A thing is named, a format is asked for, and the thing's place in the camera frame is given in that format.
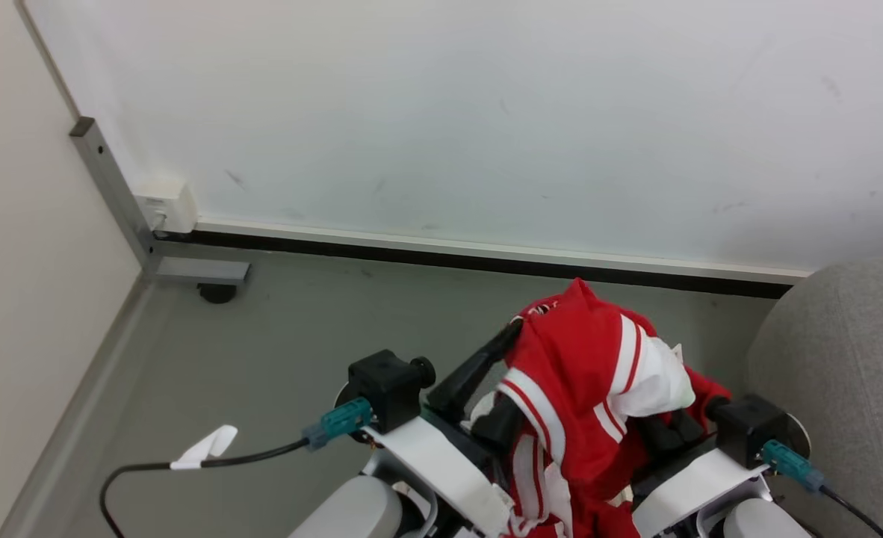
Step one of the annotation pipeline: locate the white wall socket box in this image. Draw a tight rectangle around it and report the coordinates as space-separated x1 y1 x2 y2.
134 179 199 235

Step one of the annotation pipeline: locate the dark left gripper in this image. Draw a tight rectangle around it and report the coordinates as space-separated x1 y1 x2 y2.
421 318 526 488

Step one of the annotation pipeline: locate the white tape tag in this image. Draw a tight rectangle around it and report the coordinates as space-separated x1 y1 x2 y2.
170 424 239 471

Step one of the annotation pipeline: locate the black cable with teal plug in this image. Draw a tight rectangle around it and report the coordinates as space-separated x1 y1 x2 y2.
760 439 883 538
99 397 374 538

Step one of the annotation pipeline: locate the red and white sports jersey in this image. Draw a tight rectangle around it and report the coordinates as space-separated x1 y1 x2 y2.
462 278 734 538

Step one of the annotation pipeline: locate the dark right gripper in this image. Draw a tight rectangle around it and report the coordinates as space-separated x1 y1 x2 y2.
634 408 717 479

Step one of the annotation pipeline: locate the grey fabric sofa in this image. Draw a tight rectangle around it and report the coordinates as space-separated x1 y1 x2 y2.
744 257 883 538

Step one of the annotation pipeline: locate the grey aluminium frame post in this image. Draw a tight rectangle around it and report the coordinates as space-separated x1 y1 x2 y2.
69 117 251 285

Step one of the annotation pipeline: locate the black caster foot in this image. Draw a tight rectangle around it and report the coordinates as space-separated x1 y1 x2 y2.
196 282 238 305

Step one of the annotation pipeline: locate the black and white baseboard strip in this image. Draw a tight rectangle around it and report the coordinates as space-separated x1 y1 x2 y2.
153 219 813 300

